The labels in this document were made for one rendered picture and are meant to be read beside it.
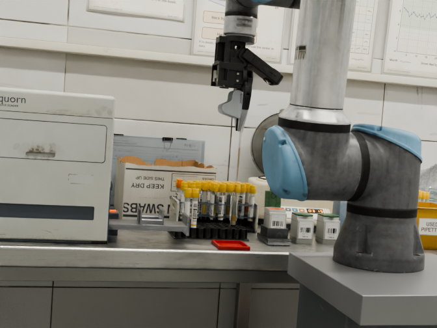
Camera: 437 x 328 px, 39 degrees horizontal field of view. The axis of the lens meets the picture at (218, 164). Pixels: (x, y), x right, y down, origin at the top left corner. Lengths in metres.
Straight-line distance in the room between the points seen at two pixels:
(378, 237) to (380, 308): 0.18
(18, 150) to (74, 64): 0.69
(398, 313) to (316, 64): 0.38
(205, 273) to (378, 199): 0.45
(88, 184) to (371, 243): 0.57
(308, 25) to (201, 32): 1.00
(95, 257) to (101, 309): 0.75
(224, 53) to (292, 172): 0.53
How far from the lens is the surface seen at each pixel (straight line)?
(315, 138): 0.95
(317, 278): 1.00
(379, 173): 1.01
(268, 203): 1.44
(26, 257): 1.25
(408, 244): 1.04
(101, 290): 1.97
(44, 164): 1.26
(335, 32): 0.96
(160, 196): 1.58
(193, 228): 1.39
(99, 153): 1.26
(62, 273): 1.28
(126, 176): 1.56
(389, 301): 0.88
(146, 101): 1.91
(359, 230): 1.04
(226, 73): 1.41
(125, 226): 1.29
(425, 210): 1.53
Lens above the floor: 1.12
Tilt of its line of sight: 3 degrees down
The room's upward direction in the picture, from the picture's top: 4 degrees clockwise
